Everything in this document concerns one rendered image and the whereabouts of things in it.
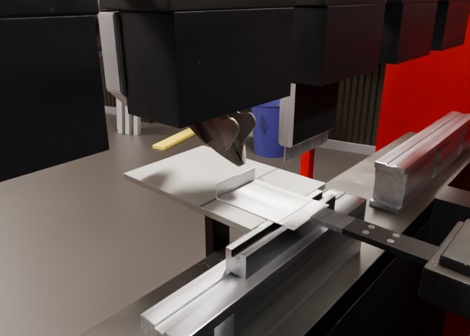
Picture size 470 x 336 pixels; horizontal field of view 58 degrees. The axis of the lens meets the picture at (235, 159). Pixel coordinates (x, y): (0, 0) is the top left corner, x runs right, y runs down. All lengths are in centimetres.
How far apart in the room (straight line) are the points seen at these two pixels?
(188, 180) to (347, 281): 28
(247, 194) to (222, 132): 10
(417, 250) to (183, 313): 26
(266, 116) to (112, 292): 191
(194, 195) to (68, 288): 162
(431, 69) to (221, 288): 103
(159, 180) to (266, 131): 281
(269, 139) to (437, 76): 226
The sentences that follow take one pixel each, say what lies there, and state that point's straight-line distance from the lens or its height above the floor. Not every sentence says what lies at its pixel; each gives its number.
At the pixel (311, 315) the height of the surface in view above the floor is 87.
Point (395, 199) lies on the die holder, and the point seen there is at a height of 90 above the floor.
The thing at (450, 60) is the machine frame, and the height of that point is 110.
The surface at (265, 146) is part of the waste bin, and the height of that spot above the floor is 10.
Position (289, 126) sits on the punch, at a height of 113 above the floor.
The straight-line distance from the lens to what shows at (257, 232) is 51.
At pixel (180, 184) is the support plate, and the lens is 64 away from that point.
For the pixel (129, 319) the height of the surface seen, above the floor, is 88.
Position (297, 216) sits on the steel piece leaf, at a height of 100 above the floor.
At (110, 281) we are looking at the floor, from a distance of 217.
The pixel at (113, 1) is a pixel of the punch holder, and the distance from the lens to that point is 34.
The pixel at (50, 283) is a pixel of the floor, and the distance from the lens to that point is 224.
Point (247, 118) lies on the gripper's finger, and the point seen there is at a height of 110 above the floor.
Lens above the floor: 127
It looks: 21 degrees down
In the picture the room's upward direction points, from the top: straight up
